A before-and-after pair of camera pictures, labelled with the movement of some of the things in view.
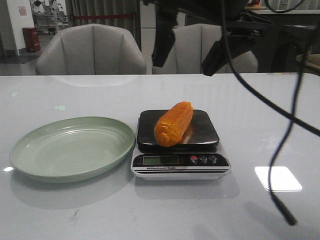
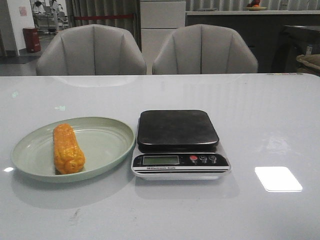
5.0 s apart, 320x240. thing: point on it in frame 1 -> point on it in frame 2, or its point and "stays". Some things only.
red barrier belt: (103, 16) stays
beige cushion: (312, 60) stays
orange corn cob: (170, 127) -> (69, 157)
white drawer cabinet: (148, 29) stays
